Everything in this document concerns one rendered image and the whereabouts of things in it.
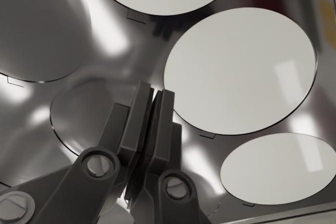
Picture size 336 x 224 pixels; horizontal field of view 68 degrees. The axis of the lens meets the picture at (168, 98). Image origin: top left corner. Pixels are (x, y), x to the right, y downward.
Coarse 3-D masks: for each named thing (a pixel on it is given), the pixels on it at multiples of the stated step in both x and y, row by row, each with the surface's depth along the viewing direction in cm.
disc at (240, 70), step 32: (192, 32) 15; (224, 32) 15; (256, 32) 15; (288, 32) 15; (192, 64) 17; (224, 64) 16; (256, 64) 16; (288, 64) 16; (192, 96) 18; (224, 96) 18; (256, 96) 18; (288, 96) 18; (224, 128) 20; (256, 128) 20
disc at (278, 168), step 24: (264, 144) 20; (288, 144) 20; (312, 144) 20; (240, 168) 22; (264, 168) 22; (288, 168) 22; (312, 168) 22; (240, 192) 25; (264, 192) 24; (288, 192) 24; (312, 192) 24
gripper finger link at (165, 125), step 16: (160, 96) 10; (160, 112) 9; (160, 128) 8; (176, 128) 10; (144, 144) 9; (160, 144) 8; (176, 144) 9; (144, 160) 8; (160, 160) 8; (176, 160) 9; (144, 176) 8; (128, 192) 9; (144, 192) 7; (128, 208) 9; (144, 208) 8
